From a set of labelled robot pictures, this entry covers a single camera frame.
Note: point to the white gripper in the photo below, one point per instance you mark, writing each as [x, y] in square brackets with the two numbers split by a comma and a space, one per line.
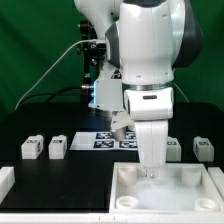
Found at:
[151, 139]

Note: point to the white obstacle block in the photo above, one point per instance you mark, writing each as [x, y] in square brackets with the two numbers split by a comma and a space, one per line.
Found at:
[7, 180]
[217, 175]

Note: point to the white left obstacle block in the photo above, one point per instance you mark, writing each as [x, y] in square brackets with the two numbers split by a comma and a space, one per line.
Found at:
[7, 180]

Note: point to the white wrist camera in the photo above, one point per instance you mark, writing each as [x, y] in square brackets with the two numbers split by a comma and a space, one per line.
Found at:
[149, 105]

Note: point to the white sheet with tags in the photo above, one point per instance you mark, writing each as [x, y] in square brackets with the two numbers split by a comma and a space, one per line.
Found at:
[102, 141]

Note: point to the white front table rail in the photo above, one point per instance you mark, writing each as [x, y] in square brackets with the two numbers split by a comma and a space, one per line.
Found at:
[32, 218]

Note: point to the white square table top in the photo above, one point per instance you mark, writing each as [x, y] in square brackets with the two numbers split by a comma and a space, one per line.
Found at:
[177, 188]

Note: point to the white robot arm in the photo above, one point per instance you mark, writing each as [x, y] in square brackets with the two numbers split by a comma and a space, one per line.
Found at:
[144, 41]

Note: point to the white right obstacle block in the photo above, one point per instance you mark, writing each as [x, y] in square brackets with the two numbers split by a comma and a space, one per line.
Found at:
[217, 175]

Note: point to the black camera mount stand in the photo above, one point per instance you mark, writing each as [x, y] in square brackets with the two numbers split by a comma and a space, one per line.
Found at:
[93, 53]

